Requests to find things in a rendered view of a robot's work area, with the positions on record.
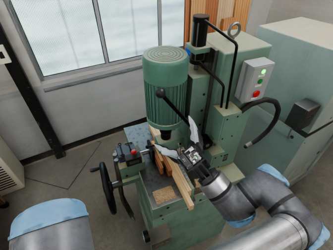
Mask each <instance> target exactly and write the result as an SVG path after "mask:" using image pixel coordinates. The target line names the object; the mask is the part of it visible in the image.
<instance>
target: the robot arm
mask: <svg viewBox="0 0 333 250"><path fill-rule="evenodd" d="M188 122H189V124H190V130H191V135H190V139H191V140H192V141H193V142H195V144H196V145H191V144H189V148H187V149H186V150H182V152H183V153H182V154H180V155H179V154H178V151H177V150H175V149H168V148H167V147H163V146H162V145H160V144H156V143H154V145H155V147H156V148H157V149H158V150H159V151H160V152H161V153H162V154H163V155H165V156H167V157H169V158H170V159H171V160H172V161H173V162H175V163H177V164H180V165H181V166H182V167H183V168H184V170H185V171H186V172H187V173H188V172H190V171H191V170H192V171H194V172H195V173H196V174H197V176H198V177H199V180H198V182H199V184H200V189H201V191H202V192H203V196H207V198H208V199H209V200H210V202H211V203H212V204H213V205H214V207H215V208H216V209H217V210H218V212H219V213H220V214H221V215H222V217H223V219H224V220H225V221H227V223H228V224H229V225H230V226H232V227H234V228H242V227H245V226H247V225H248V224H250V223H251V221H253V220H254V218H255V216H256V211H255V210H256V209H257V208H258V207H260V206H261V205H262V206H263V207H264V208H265V209H266V210H267V212H268V213H269V214H270V216H271V217H272V218H270V219H268V220H266V221H264V222H262V223H260V224H258V225H256V226H254V227H252V228H250V229H248V230H246V231H244V232H242V233H239V234H237V235H235V236H233V237H231V238H229V239H227V240H225V241H223V242H221V243H219V244H217V245H215V246H213V247H211V248H209V249H207V250H316V249H318V248H319V247H320V246H322V245H323V244H324V243H325V242H326V241H327V240H328V239H329V237H330V232H329V231H328V229H327V228H326V227H325V226H324V225H323V223H322V222H321V221H319V220H318V219H317V218H316V217H315V216H314V214H313V213H312V212H311V211H310V210H309V209H308V208H307V207H306V206H305V205H304V204H303V203H302V202H301V201H300V200H299V199H298V198H297V197H296V196H295V195H294V194H293V192H292V191H291V190H290V189H289V188H288V187H289V182H288V180H287V179H286V178H285V177H284V176H283V175H282V174H281V173H280V172H279V171H278V170H276V169H275V168H274V167H272V166H271V165H269V164H263V165H261V166H260V167H258V168H256V169H255V170H254V171H253V172H252V173H250V174H249V175H248V176H246V177H245V178H244V179H242V180H241V181H239V182H238V183H237V184H235V185H233V184H232V183H231V181H230V180H229V179H228V178H227V177H226V175H225V174H224V173H223V172H222V171H221V170H217V169H216V168H211V169H209V168H210V167H211V165H210V164H209V162H208V161H207V159H206V157H205V154H204V153H203V152H204V150H203V139H202V137H201V135H200V133H199V131H198V129H197V127H196V125H195V123H194V121H193V119H192V118H191V117H190V116H188ZM88 216H89V213H88V212H87V210H86V206H85V204H84V203H83V202H82V201H80V200H77V199H74V198H61V199H54V200H50V201H46V202H42V203H40V204H37V205H34V206H32V207H30V208H28V209H26V210H25V211H24V212H22V213H20V214H19V215H18V216H17V217H16V218H15V219H14V220H13V222H12V224H11V228H10V236H9V237H8V241H9V250H95V249H94V244H93V239H92V234H91V228H90V223H89V218H88Z"/></svg>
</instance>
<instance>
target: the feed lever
mask: <svg viewBox="0 0 333 250"><path fill-rule="evenodd" d="M155 95H156V96H157V97H158V98H163V99H164V100H165V101H166V103H167V104H168V105H169V106H170V107H171V108H172V109H173V110H174V111H175V112H176V113H177V114H178V115H179V117H180V118H181V119H182V120H183V121H184V122H185V123H186V124H187V125H188V126H189V127H190V124H189V122H188V120H187V119H186V118H185V117H184V115H183V114H182V113H181V112H180V111H179V110H178V109H177V108H176V107H175V105H174V104H173V103H172V102H171V101H170V100H169V99H168V98H167V96H166V91H165V90H164V89H163V88H158V89H157V90H156V92H155ZM201 137H202V139H203V150H206V149H209V148H210V147H211V146H212V145H213V146H215V145H216V143H214V142H213V141H212V140H211V139H210V137H209V136H208V135H207V134H202V135H201Z"/></svg>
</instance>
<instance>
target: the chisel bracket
mask: <svg viewBox="0 0 333 250"><path fill-rule="evenodd" d="M183 141H184V137H183V136H182V134H181V133H180V131H179V130H178V129H177V130H173V131H171V138H170V139H169V140H162V139H161V135H160V134H159V135H155V143H156V144H160V145H162V146H163V147H167V148H168V149H177V148H179V147H178V145H177V143H179V142H181V143H182V147H183Z"/></svg>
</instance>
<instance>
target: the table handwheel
mask: <svg viewBox="0 0 333 250"><path fill-rule="evenodd" d="M99 168H100V174H101V179H102V184H103V190H104V193H105V196H106V200H107V203H108V206H109V209H110V212H111V214H112V215H115V214H116V213H117V209H116V203H115V198H114V194H113V191H114V190H113V189H115V188H119V187H122V186H123V183H122V180H119V181H116V182H113V183H112V182H111V181H110V178H109V174H108V171H107V168H106V165H105V163H104V162H100V164H99Z"/></svg>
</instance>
